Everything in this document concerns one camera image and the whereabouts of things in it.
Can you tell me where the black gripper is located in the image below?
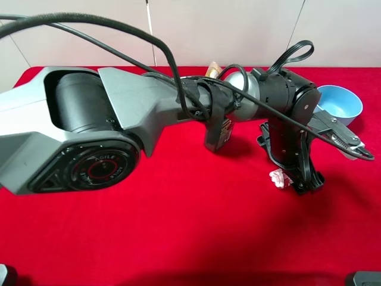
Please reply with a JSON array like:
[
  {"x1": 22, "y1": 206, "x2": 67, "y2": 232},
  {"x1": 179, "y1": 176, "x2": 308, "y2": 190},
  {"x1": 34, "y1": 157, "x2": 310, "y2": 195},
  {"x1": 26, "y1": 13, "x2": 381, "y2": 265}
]
[{"x1": 257, "y1": 117, "x2": 325, "y2": 195}]

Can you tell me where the thin black cable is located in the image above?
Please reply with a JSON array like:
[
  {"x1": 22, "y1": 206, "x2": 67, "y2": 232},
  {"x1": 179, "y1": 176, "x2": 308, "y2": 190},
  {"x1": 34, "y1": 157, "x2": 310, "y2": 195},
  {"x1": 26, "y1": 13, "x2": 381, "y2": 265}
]
[{"x1": 44, "y1": 22, "x2": 375, "y2": 162}]

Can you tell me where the black braided cable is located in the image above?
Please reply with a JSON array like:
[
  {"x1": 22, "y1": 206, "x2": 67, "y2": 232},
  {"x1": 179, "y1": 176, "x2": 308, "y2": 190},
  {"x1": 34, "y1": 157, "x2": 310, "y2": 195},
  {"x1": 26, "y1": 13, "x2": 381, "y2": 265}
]
[{"x1": 0, "y1": 11, "x2": 191, "y2": 119}]

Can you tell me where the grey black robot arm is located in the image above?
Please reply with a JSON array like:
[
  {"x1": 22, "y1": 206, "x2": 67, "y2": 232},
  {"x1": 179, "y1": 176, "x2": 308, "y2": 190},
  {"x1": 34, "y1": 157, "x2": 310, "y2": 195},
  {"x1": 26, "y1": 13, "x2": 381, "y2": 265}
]
[{"x1": 1, "y1": 67, "x2": 324, "y2": 195}]

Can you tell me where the black pump bottle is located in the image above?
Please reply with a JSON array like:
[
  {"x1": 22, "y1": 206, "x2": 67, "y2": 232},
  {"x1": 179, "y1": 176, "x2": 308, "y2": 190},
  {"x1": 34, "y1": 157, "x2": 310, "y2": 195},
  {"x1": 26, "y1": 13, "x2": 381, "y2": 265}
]
[{"x1": 204, "y1": 116, "x2": 234, "y2": 153}]

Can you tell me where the red tablecloth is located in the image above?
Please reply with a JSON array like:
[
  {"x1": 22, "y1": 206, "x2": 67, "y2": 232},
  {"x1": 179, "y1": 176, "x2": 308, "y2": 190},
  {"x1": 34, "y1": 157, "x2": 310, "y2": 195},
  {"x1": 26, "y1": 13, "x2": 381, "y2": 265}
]
[{"x1": 1, "y1": 68, "x2": 380, "y2": 285}]

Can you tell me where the light blue bowl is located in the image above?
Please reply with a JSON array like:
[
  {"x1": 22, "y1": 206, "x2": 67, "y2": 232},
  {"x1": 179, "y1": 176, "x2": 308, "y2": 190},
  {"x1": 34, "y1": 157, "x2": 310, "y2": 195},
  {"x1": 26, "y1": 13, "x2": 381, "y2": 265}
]
[{"x1": 314, "y1": 85, "x2": 363, "y2": 126}]

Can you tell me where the clear chocolate snack packet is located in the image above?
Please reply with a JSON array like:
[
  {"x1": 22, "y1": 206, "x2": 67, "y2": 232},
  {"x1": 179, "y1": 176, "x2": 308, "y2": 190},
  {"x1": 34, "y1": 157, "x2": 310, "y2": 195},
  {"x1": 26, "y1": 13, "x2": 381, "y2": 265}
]
[{"x1": 205, "y1": 61, "x2": 223, "y2": 79}]

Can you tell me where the small white pink bottle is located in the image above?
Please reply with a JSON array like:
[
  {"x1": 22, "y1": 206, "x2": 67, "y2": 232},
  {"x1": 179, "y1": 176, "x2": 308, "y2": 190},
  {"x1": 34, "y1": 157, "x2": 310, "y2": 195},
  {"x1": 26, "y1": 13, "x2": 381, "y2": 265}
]
[{"x1": 269, "y1": 169, "x2": 292, "y2": 189}]

